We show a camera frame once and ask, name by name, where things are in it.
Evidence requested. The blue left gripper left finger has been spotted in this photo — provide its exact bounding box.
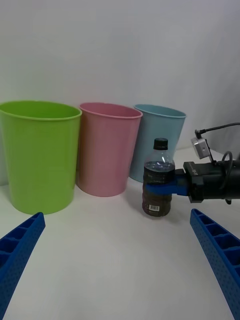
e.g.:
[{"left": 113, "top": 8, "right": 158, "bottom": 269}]
[{"left": 0, "top": 211, "right": 46, "bottom": 320}]

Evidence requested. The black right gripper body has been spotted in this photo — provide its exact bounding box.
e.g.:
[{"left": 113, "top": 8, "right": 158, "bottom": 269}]
[{"left": 183, "top": 161, "right": 226, "bottom": 204}]

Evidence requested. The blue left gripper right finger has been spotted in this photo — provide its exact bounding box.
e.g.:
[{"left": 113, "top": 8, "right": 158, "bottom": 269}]
[{"left": 189, "top": 208, "right": 240, "bottom": 320}]

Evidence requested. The dark drink plastic bottle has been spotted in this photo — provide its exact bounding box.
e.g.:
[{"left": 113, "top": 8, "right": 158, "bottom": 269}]
[{"left": 141, "top": 137, "right": 176, "bottom": 218}]

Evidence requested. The pale blue plastic bin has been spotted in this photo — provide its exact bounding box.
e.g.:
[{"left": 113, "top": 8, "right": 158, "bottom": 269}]
[{"left": 128, "top": 103, "right": 188, "bottom": 183}]

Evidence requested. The pink plastic bin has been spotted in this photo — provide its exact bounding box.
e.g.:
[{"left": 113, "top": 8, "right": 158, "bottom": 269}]
[{"left": 76, "top": 101, "right": 144, "bottom": 198}]

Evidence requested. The green plastic bin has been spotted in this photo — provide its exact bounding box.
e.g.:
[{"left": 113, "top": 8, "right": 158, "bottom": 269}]
[{"left": 0, "top": 100, "right": 83, "bottom": 215}]

